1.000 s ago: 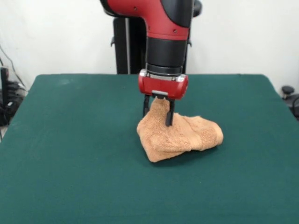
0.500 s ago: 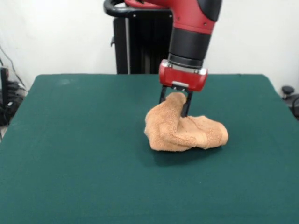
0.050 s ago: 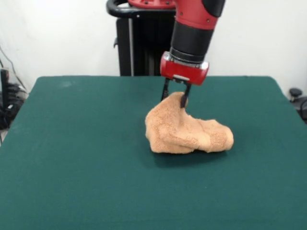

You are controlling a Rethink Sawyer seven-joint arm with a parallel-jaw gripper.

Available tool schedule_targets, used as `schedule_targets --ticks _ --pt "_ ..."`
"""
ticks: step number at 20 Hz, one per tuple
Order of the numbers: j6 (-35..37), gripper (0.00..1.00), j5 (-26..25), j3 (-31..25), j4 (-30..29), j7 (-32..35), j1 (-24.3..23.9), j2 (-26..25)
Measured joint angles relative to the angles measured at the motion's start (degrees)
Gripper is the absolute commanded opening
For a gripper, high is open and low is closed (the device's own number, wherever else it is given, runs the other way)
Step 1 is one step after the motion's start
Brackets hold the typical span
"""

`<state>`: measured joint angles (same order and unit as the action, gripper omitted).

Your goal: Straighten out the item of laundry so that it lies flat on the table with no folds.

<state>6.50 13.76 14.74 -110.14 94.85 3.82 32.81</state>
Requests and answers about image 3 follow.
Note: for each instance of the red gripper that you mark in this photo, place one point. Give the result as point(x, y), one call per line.
point(182, 73)

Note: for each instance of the tan terry cloth towel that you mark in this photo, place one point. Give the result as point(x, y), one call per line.
point(182, 134)

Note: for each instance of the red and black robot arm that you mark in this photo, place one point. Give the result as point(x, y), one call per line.
point(192, 36)

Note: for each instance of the dark green table cloth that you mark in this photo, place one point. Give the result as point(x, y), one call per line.
point(36, 191)

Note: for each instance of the black power strip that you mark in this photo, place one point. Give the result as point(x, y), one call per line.
point(4, 83)

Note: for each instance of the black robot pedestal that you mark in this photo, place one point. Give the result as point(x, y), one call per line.
point(144, 48)

